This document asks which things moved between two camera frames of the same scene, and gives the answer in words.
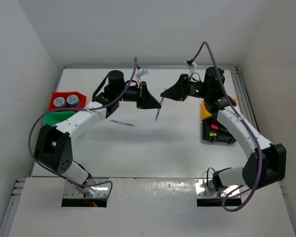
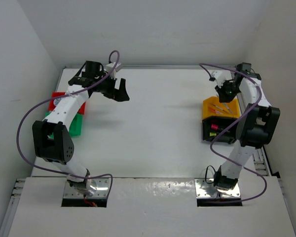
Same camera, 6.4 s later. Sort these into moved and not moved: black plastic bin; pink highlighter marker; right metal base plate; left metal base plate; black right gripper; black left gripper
Moved: black right gripper; black left gripper
Not moved: right metal base plate; left metal base plate; black plastic bin; pink highlighter marker
